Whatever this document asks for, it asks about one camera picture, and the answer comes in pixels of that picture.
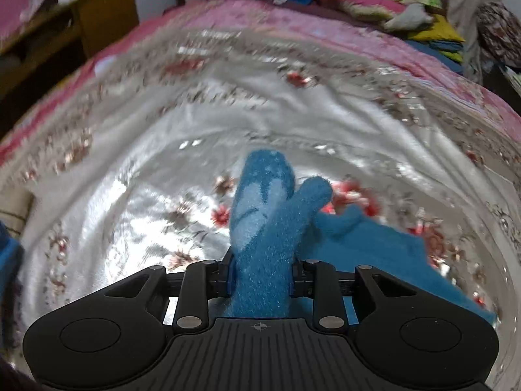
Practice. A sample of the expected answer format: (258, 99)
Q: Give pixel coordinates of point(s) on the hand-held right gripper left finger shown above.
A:
(230, 277)

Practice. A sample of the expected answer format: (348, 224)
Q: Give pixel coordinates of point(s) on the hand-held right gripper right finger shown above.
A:
(294, 279)

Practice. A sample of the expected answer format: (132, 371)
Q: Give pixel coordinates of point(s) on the blue fuzzy sweater white flowers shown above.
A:
(264, 252)

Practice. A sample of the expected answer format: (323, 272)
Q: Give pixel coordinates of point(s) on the silver floral bedspread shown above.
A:
(171, 130)

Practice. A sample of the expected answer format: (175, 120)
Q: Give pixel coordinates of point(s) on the pink floral quilt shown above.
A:
(285, 24)

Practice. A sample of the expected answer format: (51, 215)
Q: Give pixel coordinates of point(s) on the maroon bed sheet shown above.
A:
(260, 2)

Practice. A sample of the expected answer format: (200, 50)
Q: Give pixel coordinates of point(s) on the yellow green folded cloth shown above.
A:
(441, 34)

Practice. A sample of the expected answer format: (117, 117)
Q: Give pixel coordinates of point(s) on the white crumpled cloth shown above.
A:
(411, 17)

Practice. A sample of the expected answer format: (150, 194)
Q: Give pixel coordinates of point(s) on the wooden cabinet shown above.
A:
(81, 20)

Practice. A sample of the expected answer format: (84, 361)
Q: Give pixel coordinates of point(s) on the dark floral cloth bundle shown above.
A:
(500, 36)

